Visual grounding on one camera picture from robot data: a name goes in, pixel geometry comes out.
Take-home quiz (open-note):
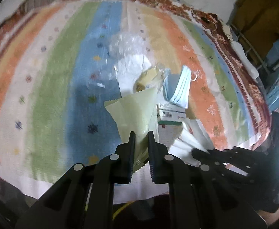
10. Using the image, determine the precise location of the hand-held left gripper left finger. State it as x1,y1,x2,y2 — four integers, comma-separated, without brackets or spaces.
15,131,136,229

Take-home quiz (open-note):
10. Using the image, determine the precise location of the white tissue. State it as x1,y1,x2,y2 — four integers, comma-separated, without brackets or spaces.
116,54,154,99

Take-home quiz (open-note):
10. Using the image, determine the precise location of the white cloth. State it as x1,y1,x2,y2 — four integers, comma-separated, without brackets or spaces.
224,25,259,80

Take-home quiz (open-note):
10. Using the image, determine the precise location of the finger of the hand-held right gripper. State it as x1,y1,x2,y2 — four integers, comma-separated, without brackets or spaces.
222,146,272,165
191,148,251,177

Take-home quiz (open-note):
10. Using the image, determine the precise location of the white and green box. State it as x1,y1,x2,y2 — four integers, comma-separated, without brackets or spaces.
157,103,187,148

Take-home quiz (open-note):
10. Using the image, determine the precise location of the metal rack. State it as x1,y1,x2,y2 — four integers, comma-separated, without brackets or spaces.
228,21,274,77

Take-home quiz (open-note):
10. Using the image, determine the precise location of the brown curtain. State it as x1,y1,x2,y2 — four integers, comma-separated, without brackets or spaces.
232,0,279,52

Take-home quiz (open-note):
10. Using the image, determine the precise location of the blue face mask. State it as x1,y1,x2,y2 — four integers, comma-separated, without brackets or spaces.
163,65,197,109

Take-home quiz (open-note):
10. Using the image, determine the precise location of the white paper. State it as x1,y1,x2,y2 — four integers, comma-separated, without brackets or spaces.
169,118,215,168

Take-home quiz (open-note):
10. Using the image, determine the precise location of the yellow wrapper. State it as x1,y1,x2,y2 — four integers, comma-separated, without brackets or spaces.
133,68,164,92

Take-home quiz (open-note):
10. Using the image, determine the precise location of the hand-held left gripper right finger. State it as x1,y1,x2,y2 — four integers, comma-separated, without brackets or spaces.
148,131,268,229

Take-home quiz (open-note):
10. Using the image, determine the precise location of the striped pastel blanket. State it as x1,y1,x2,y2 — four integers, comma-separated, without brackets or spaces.
0,0,271,205

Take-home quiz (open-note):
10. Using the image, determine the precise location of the person's right forearm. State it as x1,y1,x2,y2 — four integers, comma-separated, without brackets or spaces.
256,209,279,227

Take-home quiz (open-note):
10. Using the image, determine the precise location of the pale green packet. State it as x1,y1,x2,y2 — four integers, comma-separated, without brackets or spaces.
104,87,158,173

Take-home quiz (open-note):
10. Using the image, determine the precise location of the yellow cable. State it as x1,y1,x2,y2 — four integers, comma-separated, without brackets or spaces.
112,201,135,220

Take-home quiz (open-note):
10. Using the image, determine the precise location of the clear plastic bag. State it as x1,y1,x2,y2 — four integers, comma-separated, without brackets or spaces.
87,32,169,94

